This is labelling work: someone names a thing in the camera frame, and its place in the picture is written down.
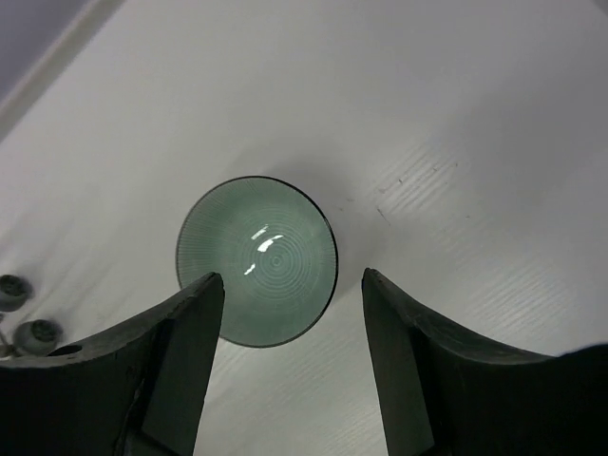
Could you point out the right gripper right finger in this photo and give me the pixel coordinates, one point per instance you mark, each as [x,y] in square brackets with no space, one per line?
[444,389]

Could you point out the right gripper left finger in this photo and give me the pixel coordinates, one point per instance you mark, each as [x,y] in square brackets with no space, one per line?
[137,388]

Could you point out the teal ceramic bowl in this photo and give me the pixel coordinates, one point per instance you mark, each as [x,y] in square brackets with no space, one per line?
[275,251]

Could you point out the grey wire dish rack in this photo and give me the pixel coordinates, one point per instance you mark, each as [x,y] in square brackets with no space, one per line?
[24,313]

